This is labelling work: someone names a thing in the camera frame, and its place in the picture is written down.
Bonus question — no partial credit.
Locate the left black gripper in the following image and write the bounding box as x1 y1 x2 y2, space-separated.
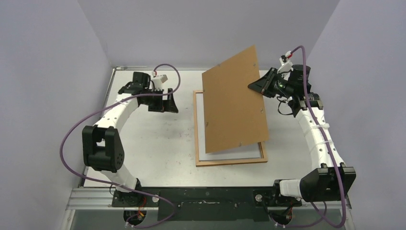
142 88 178 113

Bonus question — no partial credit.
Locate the brown cardboard backing board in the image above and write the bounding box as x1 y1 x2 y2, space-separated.
202 46 270 153

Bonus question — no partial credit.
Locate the printed plant photo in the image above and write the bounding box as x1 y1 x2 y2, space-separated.
196 93 262 161

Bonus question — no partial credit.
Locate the wooden picture frame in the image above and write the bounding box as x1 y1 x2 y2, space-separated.
193 91 268 167

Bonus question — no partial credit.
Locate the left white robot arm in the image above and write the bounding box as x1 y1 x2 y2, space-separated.
82 71 179 207

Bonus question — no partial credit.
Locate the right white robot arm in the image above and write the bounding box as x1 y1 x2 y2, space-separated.
248 65 356 206

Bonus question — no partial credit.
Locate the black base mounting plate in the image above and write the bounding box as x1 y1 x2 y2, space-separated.
112 186 302 222

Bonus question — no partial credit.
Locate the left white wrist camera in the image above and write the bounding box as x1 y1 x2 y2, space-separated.
151 74 168 91

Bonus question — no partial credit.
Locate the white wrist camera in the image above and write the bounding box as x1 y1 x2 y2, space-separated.
151 74 168 91
277 51 293 74

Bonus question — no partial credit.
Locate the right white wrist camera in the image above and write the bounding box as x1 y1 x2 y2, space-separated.
277 51 293 74

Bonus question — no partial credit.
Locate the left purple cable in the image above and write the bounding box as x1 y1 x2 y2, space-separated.
59 64 181 229

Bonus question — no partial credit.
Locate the purple cable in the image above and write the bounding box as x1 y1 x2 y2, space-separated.
59 64 181 229
270 45 347 229

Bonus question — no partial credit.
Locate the aluminium rail front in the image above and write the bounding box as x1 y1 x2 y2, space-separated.
66 187 352 215

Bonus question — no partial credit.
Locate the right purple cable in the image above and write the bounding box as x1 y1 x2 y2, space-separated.
270 45 347 229

